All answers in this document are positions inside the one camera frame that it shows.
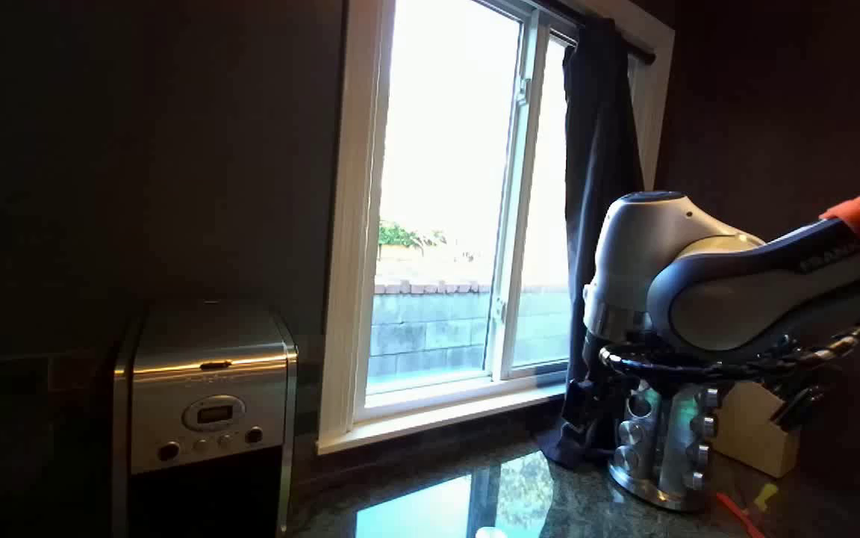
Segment black curtain rod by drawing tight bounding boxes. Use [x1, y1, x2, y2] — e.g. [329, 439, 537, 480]
[535, 0, 658, 66]

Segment silver coffee maker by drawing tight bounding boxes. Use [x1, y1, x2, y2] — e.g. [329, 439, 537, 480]
[110, 297, 302, 538]

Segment black braided cable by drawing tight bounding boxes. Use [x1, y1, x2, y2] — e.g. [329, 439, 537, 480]
[774, 297, 860, 435]

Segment dark blue curtain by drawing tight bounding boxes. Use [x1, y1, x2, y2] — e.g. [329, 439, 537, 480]
[537, 15, 650, 474]

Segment white framed window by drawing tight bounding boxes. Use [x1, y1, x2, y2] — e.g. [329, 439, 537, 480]
[314, 0, 679, 459]

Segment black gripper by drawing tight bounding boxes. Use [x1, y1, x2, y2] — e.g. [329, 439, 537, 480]
[593, 338, 753, 390]

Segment wooden knife block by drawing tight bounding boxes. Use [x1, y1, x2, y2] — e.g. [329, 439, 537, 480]
[711, 380, 804, 483]

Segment yellow plastic piece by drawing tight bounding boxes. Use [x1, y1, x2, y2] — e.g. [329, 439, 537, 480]
[750, 483, 782, 514]

